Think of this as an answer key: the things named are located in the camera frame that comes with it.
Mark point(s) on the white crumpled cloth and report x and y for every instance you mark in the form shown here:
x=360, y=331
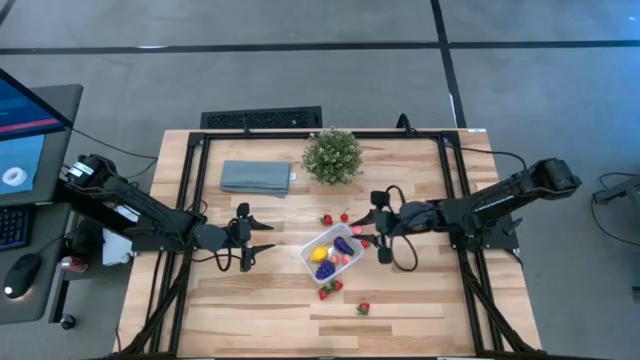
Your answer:
x=116, y=250

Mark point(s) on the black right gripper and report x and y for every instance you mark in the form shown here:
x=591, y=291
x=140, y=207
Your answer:
x=387, y=222

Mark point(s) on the green potted plant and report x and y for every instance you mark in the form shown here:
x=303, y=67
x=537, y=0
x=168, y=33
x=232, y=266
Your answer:
x=332, y=157

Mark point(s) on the black computer mouse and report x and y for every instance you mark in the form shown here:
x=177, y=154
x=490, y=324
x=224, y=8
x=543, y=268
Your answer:
x=22, y=275

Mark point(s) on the clear plastic tupperware container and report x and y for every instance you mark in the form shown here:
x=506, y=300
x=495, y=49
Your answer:
x=315, y=235

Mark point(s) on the grey equipment stand leg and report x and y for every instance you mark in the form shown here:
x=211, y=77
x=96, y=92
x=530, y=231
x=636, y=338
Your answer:
x=620, y=190

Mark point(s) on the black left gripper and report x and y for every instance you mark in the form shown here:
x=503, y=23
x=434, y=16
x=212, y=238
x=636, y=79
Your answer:
x=239, y=235

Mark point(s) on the black keyboard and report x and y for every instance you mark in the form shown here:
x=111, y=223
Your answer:
x=14, y=227

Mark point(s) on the black floor grate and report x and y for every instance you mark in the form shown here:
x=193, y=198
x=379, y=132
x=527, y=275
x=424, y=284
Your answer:
x=261, y=118

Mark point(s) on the red soda can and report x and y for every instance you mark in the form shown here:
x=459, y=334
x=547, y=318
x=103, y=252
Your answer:
x=74, y=264

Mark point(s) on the grey folded cloth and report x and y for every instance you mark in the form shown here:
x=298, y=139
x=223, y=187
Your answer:
x=255, y=177

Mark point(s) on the yellow lemon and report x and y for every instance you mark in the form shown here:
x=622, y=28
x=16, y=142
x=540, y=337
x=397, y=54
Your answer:
x=319, y=254

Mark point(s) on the purple eggplant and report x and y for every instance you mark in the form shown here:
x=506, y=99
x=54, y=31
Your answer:
x=343, y=246

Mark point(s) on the grey computer desk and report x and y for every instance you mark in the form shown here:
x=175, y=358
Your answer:
x=50, y=300

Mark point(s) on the black round knob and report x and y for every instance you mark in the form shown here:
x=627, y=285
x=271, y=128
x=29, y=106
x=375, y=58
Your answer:
x=68, y=321

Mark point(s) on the red cherry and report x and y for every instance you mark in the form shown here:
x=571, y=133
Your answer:
x=344, y=217

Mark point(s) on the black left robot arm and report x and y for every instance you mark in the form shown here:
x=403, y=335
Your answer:
x=150, y=210

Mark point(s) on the black metal table frame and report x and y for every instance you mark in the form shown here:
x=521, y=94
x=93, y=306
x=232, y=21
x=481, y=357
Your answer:
x=280, y=135

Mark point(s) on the purple grape bunch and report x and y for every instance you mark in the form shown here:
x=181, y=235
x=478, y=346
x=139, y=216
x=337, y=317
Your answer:
x=325, y=270

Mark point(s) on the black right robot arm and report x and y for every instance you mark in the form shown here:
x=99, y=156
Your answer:
x=500, y=197

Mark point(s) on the computer monitor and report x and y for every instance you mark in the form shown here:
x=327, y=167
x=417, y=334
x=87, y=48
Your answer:
x=20, y=160

